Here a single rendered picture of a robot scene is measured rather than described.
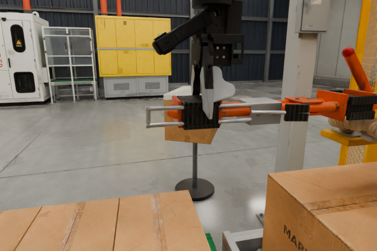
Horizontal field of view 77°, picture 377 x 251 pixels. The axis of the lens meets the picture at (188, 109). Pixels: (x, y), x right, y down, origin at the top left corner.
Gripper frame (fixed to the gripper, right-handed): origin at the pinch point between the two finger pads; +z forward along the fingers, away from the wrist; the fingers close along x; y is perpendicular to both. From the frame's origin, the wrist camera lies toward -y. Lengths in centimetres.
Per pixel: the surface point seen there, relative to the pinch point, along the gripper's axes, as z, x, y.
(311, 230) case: 32.3, -0.5, 29.0
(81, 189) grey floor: 123, 191, -74
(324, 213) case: 27.7, -0.7, 31.8
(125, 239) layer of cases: 68, 48, -20
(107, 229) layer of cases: 68, 56, -29
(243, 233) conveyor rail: 63, 35, 29
